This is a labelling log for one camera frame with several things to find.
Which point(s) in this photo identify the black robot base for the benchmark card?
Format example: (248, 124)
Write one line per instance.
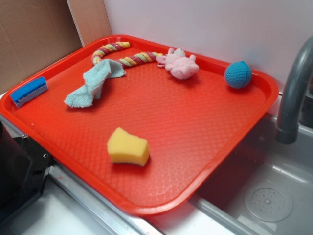
(24, 166)

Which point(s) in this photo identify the yellow sponge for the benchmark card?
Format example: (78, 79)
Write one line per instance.
(127, 148)

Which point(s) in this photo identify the blue sponge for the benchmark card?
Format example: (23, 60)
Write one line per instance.
(29, 91)

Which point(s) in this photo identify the red plastic tray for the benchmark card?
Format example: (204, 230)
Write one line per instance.
(191, 125)

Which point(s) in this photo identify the pink plush toy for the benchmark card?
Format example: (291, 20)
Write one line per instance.
(178, 64)

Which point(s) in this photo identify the light blue cloth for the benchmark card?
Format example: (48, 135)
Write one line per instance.
(94, 80)

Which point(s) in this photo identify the blue crochet ball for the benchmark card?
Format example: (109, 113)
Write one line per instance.
(238, 75)

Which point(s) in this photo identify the grey plastic sink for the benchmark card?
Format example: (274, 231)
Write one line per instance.
(262, 188)

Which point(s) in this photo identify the grey faucet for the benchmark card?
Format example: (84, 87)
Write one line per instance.
(296, 105)

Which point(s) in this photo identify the brown cardboard panel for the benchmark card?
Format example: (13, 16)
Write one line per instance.
(37, 33)

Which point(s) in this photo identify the multicolour braided rope toy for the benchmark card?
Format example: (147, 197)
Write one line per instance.
(127, 62)

